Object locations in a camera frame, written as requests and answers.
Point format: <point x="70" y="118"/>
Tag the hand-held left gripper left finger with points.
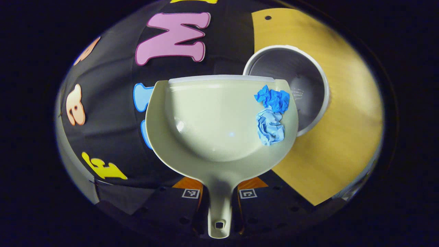
<point x="171" y="209"/>

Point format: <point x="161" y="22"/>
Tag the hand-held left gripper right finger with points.
<point x="271" y="206"/>

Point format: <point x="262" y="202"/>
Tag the light blue paper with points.
<point x="271" y="127"/>

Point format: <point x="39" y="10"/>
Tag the grey dustpan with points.
<point x="212" y="120"/>

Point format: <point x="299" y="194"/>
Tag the dark blue paper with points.
<point x="272" y="99"/>

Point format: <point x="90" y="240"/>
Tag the white garbage bin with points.
<point x="284" y="65"/>

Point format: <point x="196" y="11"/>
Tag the wooden desktop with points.
<point x="343" y="137"/>

